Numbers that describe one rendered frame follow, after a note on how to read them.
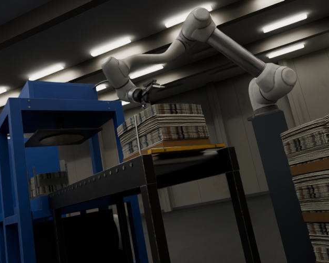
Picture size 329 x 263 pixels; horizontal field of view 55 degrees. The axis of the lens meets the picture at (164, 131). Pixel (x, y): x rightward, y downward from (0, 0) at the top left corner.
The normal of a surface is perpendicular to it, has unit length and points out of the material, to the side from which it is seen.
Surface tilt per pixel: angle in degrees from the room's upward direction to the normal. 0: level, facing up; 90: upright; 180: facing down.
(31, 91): 90
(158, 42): 90
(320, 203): 90
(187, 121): 90
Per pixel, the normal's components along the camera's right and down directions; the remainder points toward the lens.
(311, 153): -0.94, 0.12
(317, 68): -0.37, -0.12
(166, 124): 0.57, -0.27
